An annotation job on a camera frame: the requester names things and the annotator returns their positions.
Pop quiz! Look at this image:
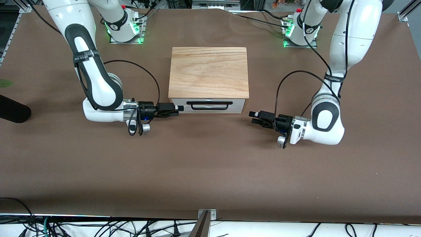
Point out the black rounded blurry object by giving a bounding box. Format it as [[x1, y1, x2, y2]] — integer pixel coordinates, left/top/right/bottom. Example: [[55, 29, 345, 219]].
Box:
[[0, 95, 32, 124]]

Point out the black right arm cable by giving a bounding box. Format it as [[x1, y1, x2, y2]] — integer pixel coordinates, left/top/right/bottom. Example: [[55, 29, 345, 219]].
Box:
[[26, 0, 161, 136]]

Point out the brown paper table cover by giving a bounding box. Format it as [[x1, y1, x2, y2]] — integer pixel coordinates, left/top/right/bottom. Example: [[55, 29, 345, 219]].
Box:
[[0, 5, 421, 225]]

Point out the long black table cable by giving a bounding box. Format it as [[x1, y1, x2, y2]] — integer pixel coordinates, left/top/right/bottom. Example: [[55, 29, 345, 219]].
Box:
[[234, 14, 287, 28]]

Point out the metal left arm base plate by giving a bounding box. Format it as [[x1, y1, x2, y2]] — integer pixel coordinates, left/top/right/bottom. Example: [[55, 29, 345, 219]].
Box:
[[284, 18, 318, 49]]

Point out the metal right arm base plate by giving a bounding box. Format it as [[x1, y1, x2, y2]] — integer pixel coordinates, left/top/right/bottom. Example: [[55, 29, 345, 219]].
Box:
[[110, 16, 145, 44]]

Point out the aluminium profile rail with bracket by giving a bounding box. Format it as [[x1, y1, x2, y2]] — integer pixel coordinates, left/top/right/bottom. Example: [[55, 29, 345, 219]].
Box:
[[0, 0, 32, 63]]

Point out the silver metal edge bracket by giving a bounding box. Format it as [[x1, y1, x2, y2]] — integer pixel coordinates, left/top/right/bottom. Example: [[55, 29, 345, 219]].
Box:
[[198, 209, 217, 220]]

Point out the light wooden drawer cabinet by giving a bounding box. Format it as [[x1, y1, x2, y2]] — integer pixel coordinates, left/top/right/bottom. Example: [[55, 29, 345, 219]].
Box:
[[168, 47, 249, 115]]

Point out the white-front drawer with black handle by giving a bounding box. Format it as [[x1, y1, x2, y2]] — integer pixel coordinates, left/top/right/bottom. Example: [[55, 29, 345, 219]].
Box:
[[172, 98, 246, 110]]

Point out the silver metal frame box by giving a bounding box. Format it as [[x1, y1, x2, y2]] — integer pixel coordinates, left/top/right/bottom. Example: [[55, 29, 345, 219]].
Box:
[[192, 0, 241, 10]]

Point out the black looped floor cable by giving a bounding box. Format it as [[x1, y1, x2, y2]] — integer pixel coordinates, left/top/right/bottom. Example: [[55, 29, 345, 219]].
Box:
[[0, 197, 37, 237]]

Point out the aluminium profile corner post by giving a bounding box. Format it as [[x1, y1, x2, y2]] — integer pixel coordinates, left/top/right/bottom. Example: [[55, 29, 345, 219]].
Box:
[[397, 0, 421, 22]]

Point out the short black table cable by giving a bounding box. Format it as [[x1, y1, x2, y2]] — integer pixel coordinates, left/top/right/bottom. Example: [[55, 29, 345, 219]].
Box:
[[261, 9, 290, 21]]

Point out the grey slanted strut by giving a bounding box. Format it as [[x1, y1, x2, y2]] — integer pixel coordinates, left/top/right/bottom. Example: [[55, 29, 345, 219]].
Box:
[[189, 211, 211, 237]]

